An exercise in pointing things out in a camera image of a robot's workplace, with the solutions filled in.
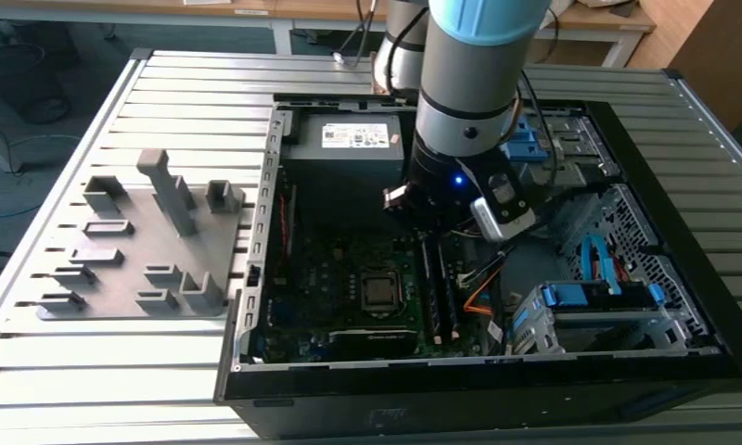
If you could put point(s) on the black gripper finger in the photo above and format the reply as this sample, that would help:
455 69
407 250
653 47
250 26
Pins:
397 199

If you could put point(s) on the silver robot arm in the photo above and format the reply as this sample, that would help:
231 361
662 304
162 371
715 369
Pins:
470 92

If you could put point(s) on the grey power supply unit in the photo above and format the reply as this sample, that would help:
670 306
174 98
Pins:
346 185

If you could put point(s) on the white power supply label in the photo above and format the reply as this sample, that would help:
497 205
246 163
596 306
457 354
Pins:
353 136

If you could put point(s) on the blue disk carrier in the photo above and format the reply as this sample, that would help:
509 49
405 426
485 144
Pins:
529 148

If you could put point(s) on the silver CPU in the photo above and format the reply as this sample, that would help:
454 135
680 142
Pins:
381 289

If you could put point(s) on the green motherboard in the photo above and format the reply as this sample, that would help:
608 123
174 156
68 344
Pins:
322 278

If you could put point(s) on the CPU socket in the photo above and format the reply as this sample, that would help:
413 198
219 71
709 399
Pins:
381 309

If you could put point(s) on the grey parts rack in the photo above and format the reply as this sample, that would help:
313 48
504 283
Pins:
216 250

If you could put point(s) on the black graphics card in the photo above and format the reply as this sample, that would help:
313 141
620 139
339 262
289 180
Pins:
371 343

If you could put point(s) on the hard disk in blue carrier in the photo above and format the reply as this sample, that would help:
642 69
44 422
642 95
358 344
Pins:
562 296

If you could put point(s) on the grey perforated drive cage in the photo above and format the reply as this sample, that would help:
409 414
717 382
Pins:
594 320

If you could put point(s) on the black PC case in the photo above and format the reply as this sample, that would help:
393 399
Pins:
409 403

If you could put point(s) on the wooden desk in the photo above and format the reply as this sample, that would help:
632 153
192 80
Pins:
618 21

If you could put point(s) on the wooden cabinet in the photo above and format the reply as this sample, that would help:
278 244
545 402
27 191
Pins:
717 46

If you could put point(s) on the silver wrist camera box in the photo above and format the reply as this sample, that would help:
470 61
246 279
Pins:
494 229

